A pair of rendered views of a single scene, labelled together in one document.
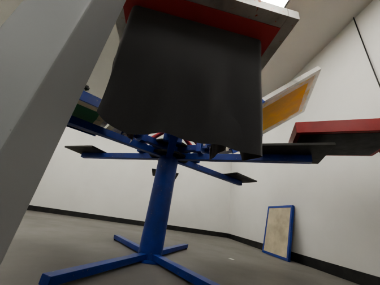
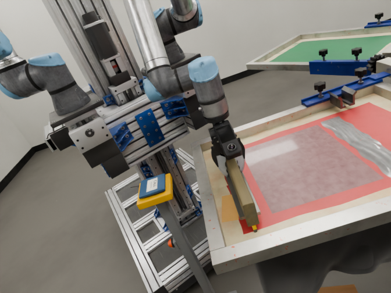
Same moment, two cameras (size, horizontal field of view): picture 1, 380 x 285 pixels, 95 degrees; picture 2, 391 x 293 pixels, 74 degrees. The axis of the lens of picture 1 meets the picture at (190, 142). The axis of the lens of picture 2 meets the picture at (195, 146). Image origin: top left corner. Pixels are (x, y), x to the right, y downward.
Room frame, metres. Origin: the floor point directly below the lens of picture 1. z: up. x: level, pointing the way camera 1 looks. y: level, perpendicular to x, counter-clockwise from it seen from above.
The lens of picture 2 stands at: (0.46, -0.64, 1.50)
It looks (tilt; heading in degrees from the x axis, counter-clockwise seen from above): 29 degrees down; 102
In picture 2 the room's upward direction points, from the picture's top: 21 degrees counter-clockwise
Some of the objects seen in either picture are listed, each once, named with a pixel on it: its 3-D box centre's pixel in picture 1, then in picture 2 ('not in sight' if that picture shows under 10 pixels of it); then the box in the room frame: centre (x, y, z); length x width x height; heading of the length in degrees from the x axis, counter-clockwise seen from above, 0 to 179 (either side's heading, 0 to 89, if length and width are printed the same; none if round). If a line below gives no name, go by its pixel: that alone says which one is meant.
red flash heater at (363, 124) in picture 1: (335, 139); not in sight; (1.17, -1.12, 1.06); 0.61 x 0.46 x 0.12; 67
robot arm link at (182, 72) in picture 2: not in sight; (198, 74); (0.39, 0.15, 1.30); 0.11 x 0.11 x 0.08; 4
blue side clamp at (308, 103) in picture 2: not in sight; (341, 96); (0.88, 0.37, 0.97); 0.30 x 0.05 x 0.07; 7
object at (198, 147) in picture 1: (170, 149); not in sight; (1.72, 0.19, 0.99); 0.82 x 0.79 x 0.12; 7
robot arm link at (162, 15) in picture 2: not in sight; (159, 25); (0.24, 0.67, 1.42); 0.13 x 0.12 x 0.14; 4
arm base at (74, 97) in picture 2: not in sight; (67, 96); (-0.19, 0.41, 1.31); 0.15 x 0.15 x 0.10
